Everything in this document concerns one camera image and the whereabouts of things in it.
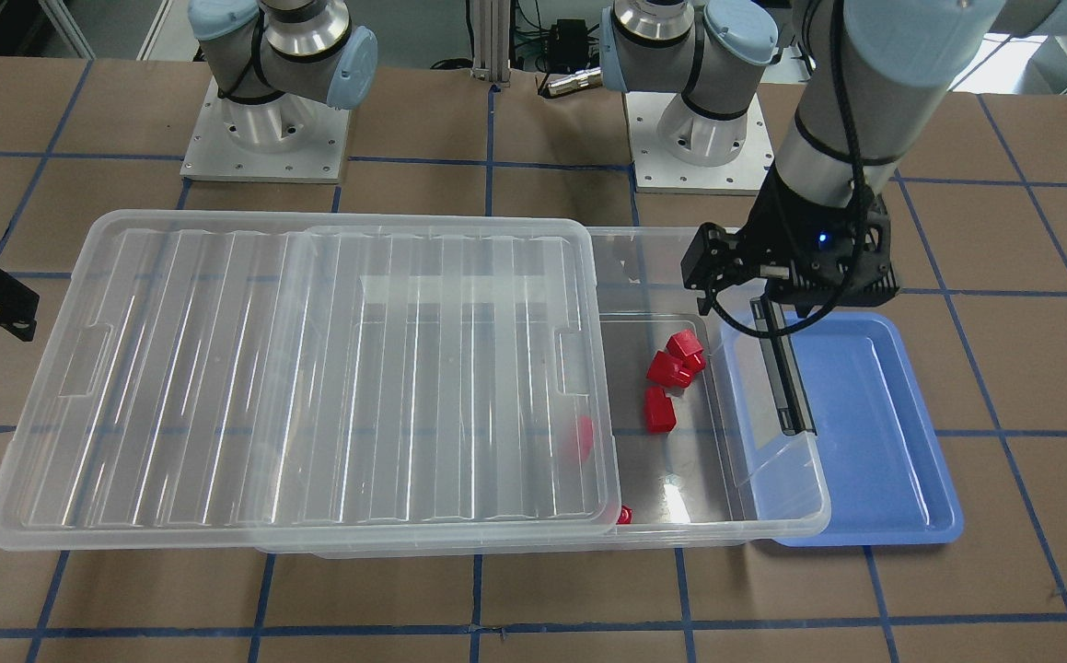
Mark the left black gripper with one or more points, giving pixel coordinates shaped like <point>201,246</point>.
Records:
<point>780,224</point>

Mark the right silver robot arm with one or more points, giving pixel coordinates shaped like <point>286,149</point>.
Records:
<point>271,59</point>

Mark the clear plastic box lid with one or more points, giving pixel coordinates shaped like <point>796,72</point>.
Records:
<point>236,379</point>

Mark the black box latch handle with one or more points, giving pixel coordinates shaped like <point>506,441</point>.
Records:
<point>787,386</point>

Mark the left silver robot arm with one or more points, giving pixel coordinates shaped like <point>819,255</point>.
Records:
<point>881,69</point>

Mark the aluminium frame post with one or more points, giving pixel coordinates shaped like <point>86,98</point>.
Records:
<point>491,40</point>

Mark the clear plastic storage box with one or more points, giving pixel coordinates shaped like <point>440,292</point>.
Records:
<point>727,474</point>

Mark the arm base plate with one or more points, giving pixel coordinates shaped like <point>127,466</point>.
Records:
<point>677,152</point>
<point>287,140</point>

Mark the blue plastic tray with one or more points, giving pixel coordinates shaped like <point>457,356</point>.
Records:
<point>885,469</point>

